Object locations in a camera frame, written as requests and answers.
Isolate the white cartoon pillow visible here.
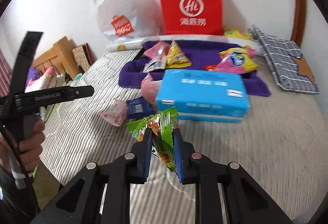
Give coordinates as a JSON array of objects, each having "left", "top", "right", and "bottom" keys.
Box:
[{"left": 25, "top": 67, "right": 57, "bottom": 93}]

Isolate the red snack packet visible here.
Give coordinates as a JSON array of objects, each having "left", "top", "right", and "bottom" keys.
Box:
[{"left": 204, "top": 64, "right": 217, "bottom": 71}]

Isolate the patterned gift box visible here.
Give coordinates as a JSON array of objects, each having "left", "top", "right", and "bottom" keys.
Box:
[{"left": 72, "top": 43, "right": 95, "bottom": 72}]

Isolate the pink yellow sweet potato bag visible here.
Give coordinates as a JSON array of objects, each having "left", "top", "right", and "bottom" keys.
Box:
[{"left": 215, "top": 45, "right": 258, "bottom": 74}]

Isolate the person's left hand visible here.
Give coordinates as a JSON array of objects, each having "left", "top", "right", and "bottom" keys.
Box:
[{"left": 1, "top": 119, "right": 45, "bottom": 172}]

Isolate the green blanket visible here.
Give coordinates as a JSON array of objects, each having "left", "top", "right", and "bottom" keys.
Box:
[{"left": 33, "top": 162, "right": 61, "bottom": 209}]

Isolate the pink peach candy packet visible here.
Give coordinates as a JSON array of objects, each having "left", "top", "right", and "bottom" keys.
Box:
[{"left": 141, "top": 73, "right": 162, "bottom": 104}]

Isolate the pale pink snack packet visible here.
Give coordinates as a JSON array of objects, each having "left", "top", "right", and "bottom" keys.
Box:
[{"left": 99, "top": 100, "right": 128, "bottom": 127}]

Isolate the blue tissue pack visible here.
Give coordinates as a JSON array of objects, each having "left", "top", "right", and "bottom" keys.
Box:
[{"left": 156, "top": 69, "right": 251, "bottom": 122}]

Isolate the brown wooden door frame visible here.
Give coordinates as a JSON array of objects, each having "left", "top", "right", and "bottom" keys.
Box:
[{"left": 291, "top": 0, "right": 307, "bottom": 47}]

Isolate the pink triangular snack packet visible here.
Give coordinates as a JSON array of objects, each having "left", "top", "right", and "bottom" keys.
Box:
[{"left": 143, "top": 41, "right": 170, "bottom": 73}]

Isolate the red Haidilao paper bag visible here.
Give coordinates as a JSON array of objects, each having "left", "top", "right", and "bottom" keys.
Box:
[{"left": 160, "top": 0, "right": 223, "bottom": 35}]

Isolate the yellow cracker snack bag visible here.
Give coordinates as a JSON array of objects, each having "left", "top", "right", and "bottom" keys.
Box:
[{"left": 166, "top": 41, "right": 192, "bottom": 69}]

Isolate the yellow lemon tea pack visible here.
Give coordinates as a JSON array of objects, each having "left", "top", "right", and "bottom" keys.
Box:
[{"left": 223, "top": 29, "right": 251, "bottom": 41}]

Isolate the white Miniso plastic bag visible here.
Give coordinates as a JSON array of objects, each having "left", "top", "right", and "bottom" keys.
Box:
[{"left": 92, "top": 0, "right": 165, "bottom": 42}]

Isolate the black cable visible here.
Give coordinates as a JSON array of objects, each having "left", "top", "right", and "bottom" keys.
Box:
[{"left": 0, "top": 121, "right": 41, "bottom": 214}]

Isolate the dark blue snack packet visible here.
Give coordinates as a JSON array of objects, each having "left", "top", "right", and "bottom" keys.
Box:
[{"left": 126, "top": 97, "right": 156, "bottom": 119}]

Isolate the wooden headboard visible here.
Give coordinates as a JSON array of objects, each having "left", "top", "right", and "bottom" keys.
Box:
[{"left": 32, "top": 37, "right": 80, "bottom": 79}]

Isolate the blue checkered fabric bag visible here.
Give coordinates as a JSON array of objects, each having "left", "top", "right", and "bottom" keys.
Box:
[{"left": 248, "top": 25, "right": 320, "bottom": 94}]

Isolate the purple towel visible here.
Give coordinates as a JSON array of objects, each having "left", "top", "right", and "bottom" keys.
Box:
[{"left": 118, "top": 41, "right": 271, "bottom": 97}]

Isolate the green snack packet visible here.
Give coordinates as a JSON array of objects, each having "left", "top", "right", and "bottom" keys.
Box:
[{"left": 127, "top": 107, "right": 179, "bottom": 171}]

